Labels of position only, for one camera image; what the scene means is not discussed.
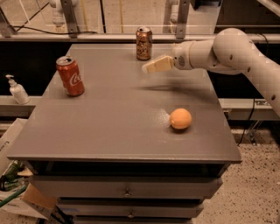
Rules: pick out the white pump bottle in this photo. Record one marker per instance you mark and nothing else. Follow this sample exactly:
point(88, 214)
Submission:
point(17, 90)

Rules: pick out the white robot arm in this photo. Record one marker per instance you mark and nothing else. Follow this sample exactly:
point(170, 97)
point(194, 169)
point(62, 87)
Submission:
point(230, 52)

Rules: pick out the grey drawer cabinet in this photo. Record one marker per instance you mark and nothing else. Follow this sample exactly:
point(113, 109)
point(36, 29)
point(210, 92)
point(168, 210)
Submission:
point(85, 151)

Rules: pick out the top drawer knob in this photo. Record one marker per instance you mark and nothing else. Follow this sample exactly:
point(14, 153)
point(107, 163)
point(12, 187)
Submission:
point(126, 193)

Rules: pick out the orange fruit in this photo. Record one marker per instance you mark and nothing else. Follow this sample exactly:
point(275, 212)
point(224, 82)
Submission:
point(180, 119)

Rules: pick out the red coke can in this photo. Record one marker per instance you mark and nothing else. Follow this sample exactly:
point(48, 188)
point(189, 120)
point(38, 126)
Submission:
point(69, 73)

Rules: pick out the orange patterned soda can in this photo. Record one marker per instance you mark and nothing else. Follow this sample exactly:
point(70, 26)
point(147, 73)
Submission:
point(143, 43)

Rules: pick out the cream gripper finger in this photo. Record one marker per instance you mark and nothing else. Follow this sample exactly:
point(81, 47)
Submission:
point(161, 64)

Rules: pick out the green bottle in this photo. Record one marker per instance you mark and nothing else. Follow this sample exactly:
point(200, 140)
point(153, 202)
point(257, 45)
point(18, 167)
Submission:
point(10, 179)

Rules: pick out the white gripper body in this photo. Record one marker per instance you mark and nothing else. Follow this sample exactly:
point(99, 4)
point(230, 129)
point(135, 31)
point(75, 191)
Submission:
point(181, 57)

